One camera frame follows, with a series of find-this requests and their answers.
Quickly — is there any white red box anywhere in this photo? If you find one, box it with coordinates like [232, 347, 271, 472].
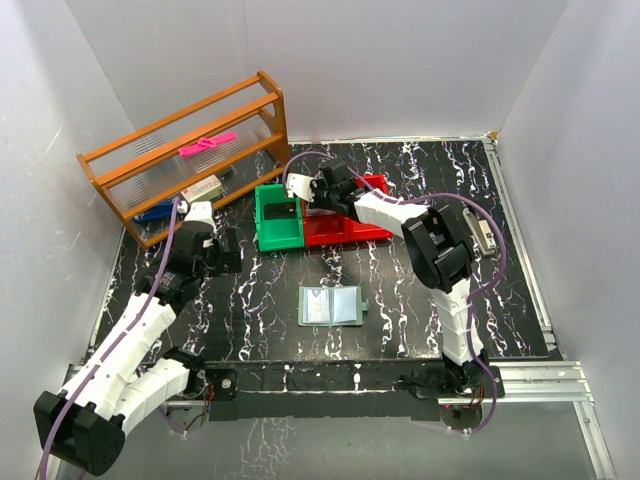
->
[181, 175, 224, 203]

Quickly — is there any wooden shelf rack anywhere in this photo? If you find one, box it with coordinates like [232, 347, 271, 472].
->
[77, 71, 290, 248]

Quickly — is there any pink plastic clip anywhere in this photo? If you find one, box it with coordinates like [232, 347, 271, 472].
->
[178, 132, 237, 158]

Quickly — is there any black card in bin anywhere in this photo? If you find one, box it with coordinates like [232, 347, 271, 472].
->
[263, 201, 297, 221]

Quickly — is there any blue stapler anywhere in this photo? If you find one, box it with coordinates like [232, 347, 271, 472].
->
[133, 200, 173, 224]

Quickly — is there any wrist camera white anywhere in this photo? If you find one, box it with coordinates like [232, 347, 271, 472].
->
[183, 201, 217, 233]
[283, 173, 316, 202]

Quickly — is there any green plastic bin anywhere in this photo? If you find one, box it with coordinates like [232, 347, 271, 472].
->
[255, 184, 305, 252]

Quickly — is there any red plastic bin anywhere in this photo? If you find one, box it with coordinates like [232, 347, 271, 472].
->
[344, 174, 393, 242]
[303, 212, 349, 247]

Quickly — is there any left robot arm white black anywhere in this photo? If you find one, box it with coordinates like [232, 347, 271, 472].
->
[33, 220, 241, 478]

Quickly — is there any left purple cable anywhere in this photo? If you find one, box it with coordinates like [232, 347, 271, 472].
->
[37, 197, 184, 480]

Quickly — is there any purple cable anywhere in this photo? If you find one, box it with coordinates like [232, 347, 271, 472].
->
[282, 150, 509, 434]
[37, 197, 184, 480]

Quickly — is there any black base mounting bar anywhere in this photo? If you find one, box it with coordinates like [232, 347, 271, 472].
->
[149, 359, 506, 424]

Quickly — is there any right red plastic bin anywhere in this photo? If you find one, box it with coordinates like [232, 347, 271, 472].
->
[344, 174, 393, 242]

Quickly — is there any black grey stapler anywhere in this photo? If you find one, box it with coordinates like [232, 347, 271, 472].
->
[462, 206, 498, 258]

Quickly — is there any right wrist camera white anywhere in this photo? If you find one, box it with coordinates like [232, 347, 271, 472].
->
[283, 173, 316, 202]

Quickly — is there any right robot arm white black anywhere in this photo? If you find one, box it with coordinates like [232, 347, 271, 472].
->
[286, 160, 483, 397]

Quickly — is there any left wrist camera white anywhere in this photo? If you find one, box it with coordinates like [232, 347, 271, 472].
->
[183, 201, 217, 233]

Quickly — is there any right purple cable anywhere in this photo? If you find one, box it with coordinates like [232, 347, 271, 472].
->
[282, 150, 509, 434]

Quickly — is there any middle red plastic bin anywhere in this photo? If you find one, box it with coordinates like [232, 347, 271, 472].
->
[303, 212, 349, 247]

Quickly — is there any green card holder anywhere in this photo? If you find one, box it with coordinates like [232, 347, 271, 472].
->
[298, 286, 370, 327]

